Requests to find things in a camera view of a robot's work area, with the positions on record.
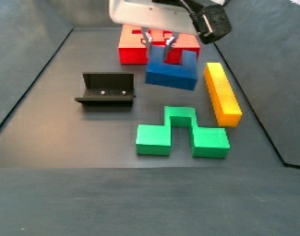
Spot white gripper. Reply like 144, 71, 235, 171
109, 0, 197, 60

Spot blue U-shaped block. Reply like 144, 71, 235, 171
146, 46, 197, 90

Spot black angle fixture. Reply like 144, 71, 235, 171
74, 72, 134, 106

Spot red puzzle base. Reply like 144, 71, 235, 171
118, 25, 200, 65

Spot yellow long bar block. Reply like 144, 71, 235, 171
204, 63, 243, 127

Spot green zigzag block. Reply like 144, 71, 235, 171
134, 106, 231, 159

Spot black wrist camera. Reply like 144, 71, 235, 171
184, 0, 232, 44

